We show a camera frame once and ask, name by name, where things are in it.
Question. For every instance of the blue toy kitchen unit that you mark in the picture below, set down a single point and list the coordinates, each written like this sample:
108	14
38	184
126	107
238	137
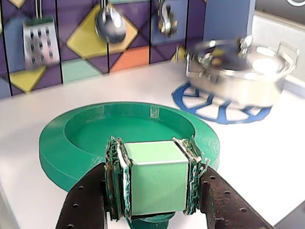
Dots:
226	33

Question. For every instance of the toy steel hanging utensil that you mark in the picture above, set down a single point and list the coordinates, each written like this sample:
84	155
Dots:
166	21

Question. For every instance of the toy steel spoon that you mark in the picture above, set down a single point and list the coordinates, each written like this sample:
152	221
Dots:
110	26

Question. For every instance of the small steel toy pot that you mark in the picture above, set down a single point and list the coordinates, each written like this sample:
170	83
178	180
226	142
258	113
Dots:
238	90

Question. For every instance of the hanging metal slotted spatula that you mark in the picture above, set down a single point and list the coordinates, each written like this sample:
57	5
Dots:
40	45

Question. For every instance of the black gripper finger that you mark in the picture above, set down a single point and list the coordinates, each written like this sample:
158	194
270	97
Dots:
221	202
88	198

